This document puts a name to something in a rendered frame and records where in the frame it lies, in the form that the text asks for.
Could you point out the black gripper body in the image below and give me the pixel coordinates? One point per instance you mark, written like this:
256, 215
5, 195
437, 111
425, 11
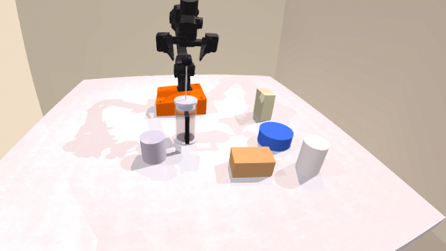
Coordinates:
186, 39

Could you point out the blue short cylinder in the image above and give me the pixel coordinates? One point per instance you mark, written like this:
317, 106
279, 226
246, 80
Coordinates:
276, 136

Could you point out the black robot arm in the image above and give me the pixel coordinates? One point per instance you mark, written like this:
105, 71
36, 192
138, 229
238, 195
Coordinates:
184, 18

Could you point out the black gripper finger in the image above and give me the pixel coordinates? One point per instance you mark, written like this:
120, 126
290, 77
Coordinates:
168, 46
205, 46

